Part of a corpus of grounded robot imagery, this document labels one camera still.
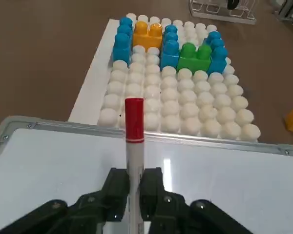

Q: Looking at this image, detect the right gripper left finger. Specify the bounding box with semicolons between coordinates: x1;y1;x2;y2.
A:
0;167;130;234

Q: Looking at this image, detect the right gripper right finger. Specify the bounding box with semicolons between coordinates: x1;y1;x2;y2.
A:
138;167;254;234

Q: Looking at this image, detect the red-capped marker pen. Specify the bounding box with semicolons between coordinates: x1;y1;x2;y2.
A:
124;97;146;234

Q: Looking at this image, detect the green two-stud block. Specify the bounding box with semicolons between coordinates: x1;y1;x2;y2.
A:
177;42;212;74

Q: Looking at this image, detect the blue three-stud block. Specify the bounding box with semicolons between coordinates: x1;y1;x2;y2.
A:
205;30;229;75
160;23;181;70
112;16;135;68

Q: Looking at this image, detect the white studded baseplate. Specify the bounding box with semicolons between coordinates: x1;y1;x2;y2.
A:
67;12;262;143

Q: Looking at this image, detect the whiteboard with silver frame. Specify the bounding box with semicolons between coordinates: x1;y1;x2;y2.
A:
0;116;293;234

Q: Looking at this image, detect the upright aluminium post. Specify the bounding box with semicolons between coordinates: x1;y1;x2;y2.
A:
278;0;293;22

